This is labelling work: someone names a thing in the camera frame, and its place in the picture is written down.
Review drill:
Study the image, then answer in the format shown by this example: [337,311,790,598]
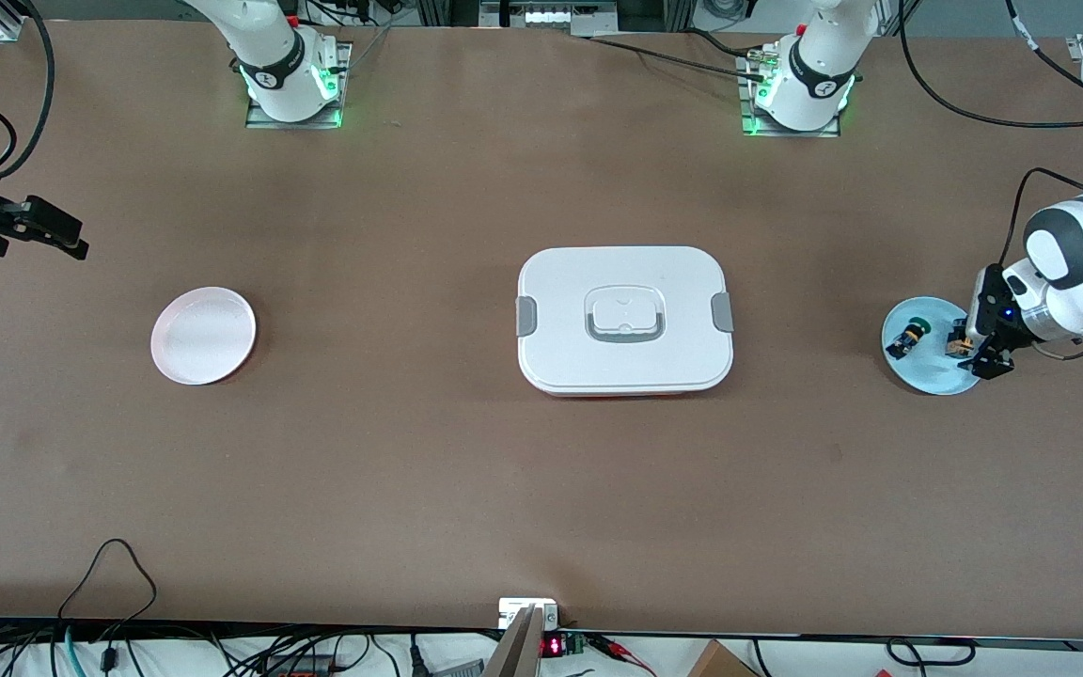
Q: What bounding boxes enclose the light blue round plate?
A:
[881,296,986,396]

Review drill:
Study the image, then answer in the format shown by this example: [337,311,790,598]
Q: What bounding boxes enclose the pink round plate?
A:
[150,287,258,386]

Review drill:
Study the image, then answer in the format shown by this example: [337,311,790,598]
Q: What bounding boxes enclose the white lidded lunch box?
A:
[515,246,735,398]

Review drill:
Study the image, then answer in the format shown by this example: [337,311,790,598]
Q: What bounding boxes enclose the brown cardboard box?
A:
[687,641,759,677]

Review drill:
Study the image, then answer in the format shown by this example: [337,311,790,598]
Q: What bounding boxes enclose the red alligator clip leads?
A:
[596,638,657,674]

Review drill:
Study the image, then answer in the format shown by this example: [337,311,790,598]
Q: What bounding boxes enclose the green push-button switch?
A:
[885,319,933,361]

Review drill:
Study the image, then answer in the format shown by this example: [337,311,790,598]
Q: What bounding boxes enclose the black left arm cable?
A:
[899,0,1083,363]

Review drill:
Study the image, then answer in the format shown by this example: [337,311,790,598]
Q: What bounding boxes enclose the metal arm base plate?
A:
[245,42,353,130]
[739,47,841,138]

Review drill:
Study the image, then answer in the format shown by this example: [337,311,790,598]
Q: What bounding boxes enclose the black flat looped cable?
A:
[886,638,977,667]

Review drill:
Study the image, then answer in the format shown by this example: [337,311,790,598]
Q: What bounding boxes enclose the thin black looped cable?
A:
[57,538,159,650]

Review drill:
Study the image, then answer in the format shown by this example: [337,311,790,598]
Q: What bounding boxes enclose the black base power cable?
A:
[587,36,773,81]

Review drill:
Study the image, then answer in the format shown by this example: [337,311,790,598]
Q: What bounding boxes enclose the white mount bracket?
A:
[498,598,559,629]

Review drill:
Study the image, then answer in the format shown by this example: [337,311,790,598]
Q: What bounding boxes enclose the aluminium camera mount profile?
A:
[485,606,542,677]

